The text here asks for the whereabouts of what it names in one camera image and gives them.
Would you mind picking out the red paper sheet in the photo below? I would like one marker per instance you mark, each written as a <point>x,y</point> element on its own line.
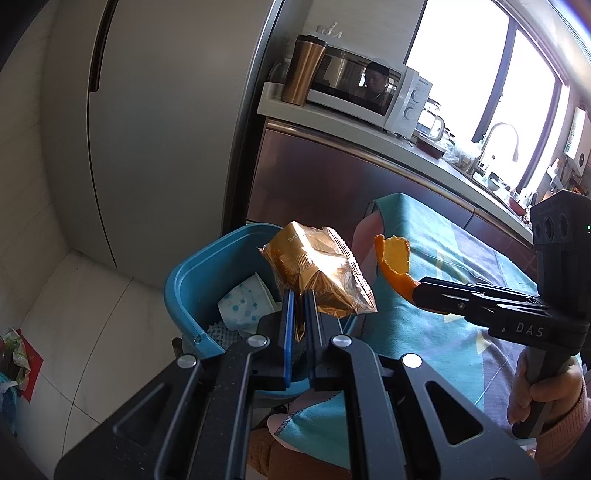
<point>33,369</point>

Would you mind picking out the teal and grey printed blanket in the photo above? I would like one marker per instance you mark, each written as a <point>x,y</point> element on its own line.
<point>443,360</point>

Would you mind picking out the blue plastic bag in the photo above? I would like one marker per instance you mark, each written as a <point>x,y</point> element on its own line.
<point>8,406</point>

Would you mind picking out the clear plastic bag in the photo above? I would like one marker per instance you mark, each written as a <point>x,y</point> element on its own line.
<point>461,157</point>

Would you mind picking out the small white ornament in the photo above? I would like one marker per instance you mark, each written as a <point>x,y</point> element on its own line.
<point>328,31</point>

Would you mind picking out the dark red kettle base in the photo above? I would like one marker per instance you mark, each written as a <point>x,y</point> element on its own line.
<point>431,148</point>

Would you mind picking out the white microwave oven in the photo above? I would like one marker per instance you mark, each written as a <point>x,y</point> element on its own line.
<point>406,101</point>

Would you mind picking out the red bowl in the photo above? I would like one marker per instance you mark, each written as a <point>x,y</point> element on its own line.
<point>518,206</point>

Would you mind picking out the person's right forearm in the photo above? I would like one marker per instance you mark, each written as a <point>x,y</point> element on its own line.
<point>570,434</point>

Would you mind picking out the dark framed window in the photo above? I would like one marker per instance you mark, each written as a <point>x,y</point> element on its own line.
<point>461,55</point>

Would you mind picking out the brown base cabinets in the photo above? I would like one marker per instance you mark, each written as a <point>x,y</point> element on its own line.
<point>323,184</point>

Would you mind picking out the person's right hand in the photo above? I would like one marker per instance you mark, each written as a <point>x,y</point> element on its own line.
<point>551,392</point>

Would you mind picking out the white water heater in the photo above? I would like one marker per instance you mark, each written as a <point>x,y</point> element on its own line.
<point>579,143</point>

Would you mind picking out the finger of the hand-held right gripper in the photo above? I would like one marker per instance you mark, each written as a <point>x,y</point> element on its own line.
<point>457,308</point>
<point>461,288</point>

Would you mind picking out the orange peel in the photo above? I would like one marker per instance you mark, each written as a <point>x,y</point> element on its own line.
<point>392,263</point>

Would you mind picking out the colourful plastic bag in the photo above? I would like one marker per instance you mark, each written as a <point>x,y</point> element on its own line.
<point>14,355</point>

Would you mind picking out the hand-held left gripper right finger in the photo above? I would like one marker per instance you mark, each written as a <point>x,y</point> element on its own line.
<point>318,360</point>

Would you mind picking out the steel kitchen faucet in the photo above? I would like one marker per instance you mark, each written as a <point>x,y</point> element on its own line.
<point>496,134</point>

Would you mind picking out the gold foil snack wrapper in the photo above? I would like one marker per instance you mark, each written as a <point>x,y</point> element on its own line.
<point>318,272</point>

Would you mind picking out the silver refrigerator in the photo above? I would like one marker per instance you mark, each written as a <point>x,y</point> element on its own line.
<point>161,138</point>

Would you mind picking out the white dotted paper cup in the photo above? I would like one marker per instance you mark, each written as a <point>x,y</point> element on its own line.
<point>247,302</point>

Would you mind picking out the copper travel tumbler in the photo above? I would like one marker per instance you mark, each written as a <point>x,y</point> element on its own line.
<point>302,69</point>

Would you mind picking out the glass electric kettle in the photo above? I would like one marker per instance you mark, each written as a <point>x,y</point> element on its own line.
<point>431,120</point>

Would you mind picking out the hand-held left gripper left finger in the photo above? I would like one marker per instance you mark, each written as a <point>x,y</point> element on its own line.
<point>288,350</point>

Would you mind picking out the white kitchen countertop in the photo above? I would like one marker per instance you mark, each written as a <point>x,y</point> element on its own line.
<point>272,104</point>

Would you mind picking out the pink cloth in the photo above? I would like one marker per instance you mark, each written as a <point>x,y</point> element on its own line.
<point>367,244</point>

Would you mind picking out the blue plastic bin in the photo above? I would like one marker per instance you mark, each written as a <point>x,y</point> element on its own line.
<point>198,277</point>

